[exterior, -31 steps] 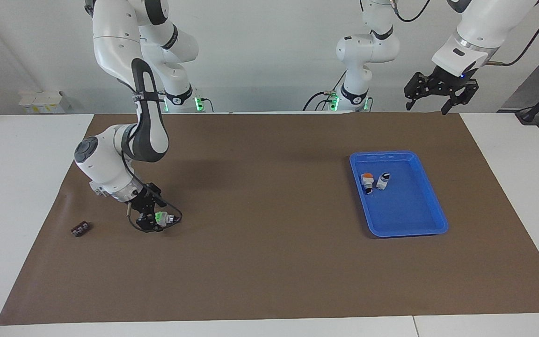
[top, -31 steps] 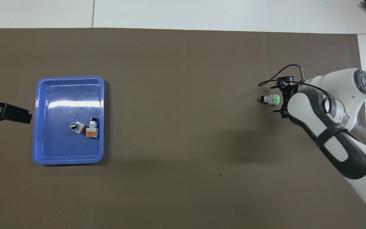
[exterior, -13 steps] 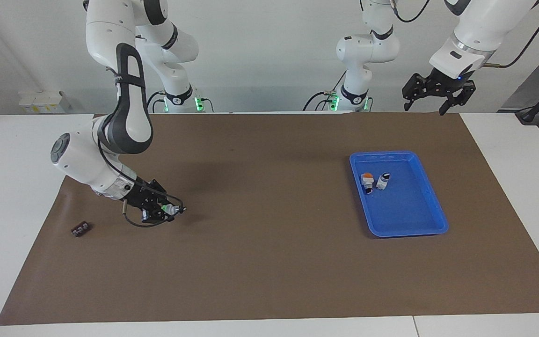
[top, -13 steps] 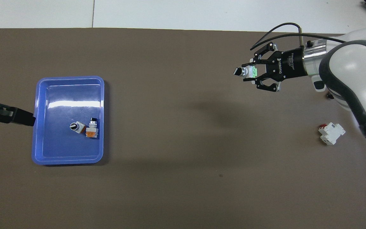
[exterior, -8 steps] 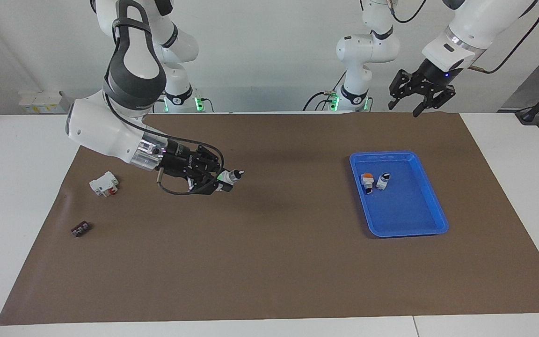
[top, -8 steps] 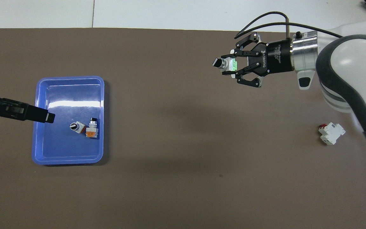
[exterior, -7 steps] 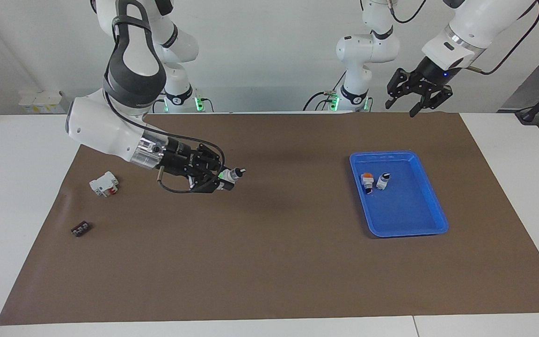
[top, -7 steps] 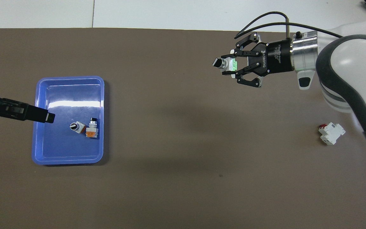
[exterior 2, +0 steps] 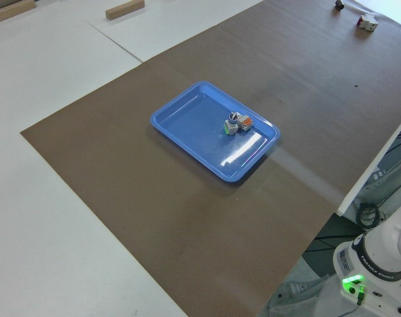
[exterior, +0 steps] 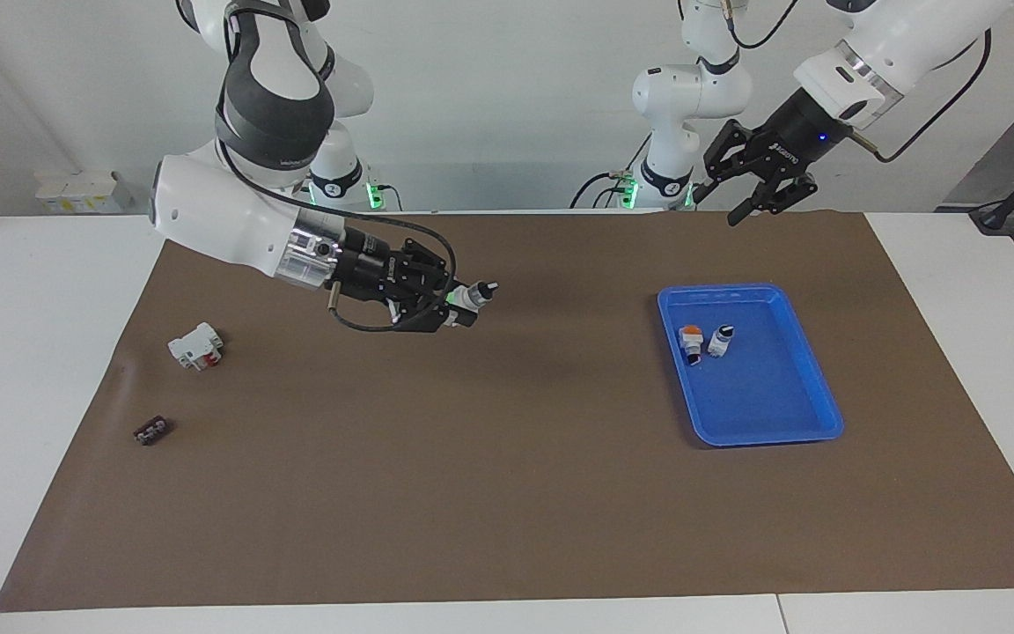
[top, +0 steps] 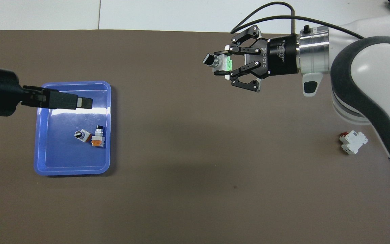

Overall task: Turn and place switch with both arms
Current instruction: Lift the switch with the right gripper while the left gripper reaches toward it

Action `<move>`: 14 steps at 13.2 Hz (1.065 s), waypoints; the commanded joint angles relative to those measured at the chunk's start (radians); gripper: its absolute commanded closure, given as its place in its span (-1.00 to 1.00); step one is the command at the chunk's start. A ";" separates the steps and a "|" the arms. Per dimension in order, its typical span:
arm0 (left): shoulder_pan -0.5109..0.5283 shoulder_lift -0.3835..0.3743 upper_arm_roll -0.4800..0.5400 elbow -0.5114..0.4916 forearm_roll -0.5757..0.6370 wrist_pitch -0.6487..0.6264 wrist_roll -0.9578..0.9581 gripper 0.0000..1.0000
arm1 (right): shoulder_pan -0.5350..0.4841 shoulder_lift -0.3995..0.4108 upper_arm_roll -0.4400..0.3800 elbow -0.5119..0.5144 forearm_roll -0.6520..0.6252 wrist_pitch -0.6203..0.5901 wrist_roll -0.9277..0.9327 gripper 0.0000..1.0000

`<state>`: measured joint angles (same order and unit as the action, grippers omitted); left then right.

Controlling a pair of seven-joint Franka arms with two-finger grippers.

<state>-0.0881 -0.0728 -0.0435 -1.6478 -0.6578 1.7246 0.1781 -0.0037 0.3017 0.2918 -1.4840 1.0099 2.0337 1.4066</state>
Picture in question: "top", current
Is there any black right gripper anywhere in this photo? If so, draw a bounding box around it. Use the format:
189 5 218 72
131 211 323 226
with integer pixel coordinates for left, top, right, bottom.
214 25 300 93

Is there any green-backed selector switch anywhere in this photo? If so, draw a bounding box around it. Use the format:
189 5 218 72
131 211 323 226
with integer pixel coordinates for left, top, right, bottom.
202 53 233 77

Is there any blue plastic tray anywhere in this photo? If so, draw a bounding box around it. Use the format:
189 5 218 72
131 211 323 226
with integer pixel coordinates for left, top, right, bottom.
34 81 112 177

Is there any brown table mat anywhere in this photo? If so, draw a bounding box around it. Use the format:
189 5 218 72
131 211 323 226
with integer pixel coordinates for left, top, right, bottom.
0 30 390 244

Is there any white circuit breaker red lever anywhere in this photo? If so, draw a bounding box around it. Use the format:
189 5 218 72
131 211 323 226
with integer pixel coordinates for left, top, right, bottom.
339 130 369 155

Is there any white selector switch black knob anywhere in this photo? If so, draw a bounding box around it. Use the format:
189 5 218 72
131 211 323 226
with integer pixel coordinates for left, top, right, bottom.
74 129 92 143

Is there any orange-backed push button switch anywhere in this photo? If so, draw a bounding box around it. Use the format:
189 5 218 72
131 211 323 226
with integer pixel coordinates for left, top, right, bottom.
91 125 106 148

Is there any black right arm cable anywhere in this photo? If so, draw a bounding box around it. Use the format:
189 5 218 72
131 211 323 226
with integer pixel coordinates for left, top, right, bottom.
231 2 365 39

